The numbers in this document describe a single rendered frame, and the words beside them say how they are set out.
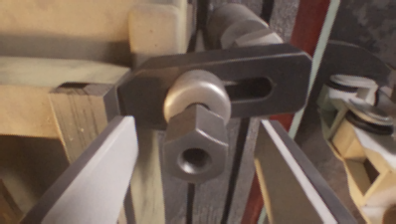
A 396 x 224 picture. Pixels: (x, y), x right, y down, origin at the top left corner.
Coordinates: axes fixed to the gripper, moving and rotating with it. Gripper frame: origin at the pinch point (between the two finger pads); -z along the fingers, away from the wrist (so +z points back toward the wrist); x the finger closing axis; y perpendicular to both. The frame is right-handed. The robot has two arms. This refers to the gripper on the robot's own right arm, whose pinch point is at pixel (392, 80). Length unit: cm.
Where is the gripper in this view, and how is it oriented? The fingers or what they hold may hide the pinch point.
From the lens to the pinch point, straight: 88.7
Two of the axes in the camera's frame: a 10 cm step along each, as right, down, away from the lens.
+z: 1.4, 6.4, -7.5
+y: -9.1, 3.8, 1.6
